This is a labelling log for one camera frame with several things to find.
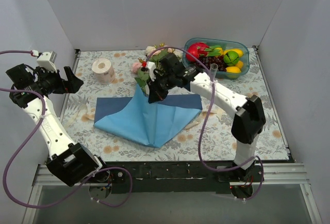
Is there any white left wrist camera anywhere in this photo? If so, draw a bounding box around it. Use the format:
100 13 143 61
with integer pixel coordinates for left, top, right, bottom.
37 51 57 72

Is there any yellow lemon front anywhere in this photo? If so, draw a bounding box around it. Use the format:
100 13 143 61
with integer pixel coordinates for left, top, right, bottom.
226 66 241 74

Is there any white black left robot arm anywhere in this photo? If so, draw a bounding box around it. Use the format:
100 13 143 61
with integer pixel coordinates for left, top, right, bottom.
6 64 110 186

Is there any green lime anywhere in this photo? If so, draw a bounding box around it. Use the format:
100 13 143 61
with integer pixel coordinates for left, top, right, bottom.
223 51 240 66

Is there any floral patterned tablecloth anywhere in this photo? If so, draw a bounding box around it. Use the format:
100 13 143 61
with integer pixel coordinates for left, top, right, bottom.
61 49 290 162

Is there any wrapped toilet paper roll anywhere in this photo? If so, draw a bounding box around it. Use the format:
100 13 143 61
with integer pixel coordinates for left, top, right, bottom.
92 58 115 85

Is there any red apple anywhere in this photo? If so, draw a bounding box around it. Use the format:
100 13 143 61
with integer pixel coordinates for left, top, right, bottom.
186 46 199 62

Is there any yellow lemon top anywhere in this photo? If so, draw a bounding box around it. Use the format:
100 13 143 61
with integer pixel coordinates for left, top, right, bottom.
223 49 244 57

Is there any yellow lemon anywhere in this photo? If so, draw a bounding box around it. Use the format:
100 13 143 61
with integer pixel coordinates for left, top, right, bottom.
226 66 241 74
235 60 244 70
223 49 244 57

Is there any dark purple grapes bunch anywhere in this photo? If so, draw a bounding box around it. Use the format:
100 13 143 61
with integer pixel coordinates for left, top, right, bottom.
190 56 228 71

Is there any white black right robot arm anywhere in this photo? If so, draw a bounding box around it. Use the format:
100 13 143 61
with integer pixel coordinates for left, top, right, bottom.
142 53 266 182

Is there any teal plastic fruit basket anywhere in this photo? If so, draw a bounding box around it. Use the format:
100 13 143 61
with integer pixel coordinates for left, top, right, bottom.
184 38 250 79

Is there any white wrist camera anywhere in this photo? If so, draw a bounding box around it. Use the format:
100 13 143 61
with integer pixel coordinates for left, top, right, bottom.
143 61 157 81
37 51 57 72

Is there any aluminium frame rail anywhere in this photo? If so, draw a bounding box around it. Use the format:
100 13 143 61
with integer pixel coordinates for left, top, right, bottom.
32 163 310 186

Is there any yellow lemon right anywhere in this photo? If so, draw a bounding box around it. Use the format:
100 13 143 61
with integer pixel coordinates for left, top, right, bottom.
235 60 244 70

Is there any clear glass vase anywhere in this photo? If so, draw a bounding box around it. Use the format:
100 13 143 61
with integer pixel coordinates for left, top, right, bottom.
209 63 218 81

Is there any pink flower bouquet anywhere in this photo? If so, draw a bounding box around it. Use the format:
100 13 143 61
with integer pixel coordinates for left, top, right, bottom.
131 43 183 95

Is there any blue wrapping paper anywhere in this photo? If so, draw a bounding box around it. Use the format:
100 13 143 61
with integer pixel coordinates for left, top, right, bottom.
94 86 203 148

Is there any cream fabric ribbon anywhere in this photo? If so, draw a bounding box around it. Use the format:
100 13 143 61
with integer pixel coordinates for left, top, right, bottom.
64 104 225 132

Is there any pink dragon fruit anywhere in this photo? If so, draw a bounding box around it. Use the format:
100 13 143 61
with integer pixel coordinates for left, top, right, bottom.
191 42 223 58

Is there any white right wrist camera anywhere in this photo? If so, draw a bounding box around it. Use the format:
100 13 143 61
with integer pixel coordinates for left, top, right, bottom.
143 61 157 81

